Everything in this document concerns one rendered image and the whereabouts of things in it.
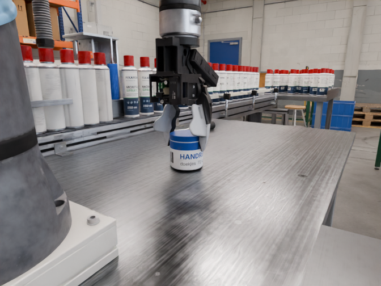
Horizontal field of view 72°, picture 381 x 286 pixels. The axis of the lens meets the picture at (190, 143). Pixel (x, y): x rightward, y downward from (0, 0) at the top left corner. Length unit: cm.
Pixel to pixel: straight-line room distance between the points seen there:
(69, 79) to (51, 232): 56
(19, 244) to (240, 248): 21
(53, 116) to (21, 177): 52
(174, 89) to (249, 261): 30
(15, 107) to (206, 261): 22
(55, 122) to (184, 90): 40
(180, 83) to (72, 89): 39
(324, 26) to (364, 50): 112
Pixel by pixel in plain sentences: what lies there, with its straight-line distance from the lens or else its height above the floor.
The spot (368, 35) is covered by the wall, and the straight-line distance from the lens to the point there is 784.
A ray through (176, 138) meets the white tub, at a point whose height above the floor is 90.
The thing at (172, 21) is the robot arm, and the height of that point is 111.
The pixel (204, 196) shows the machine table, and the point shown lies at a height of 83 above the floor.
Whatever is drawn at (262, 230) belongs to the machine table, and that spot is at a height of 83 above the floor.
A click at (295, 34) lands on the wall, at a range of 801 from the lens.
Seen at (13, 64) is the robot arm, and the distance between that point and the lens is 25.
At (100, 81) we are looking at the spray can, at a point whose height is 100.
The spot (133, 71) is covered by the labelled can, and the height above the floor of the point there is 103.
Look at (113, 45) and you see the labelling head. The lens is 99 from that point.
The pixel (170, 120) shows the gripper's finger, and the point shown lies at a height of 93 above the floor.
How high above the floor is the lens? 101
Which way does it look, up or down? 14 degrees down
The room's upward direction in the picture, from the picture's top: straight up
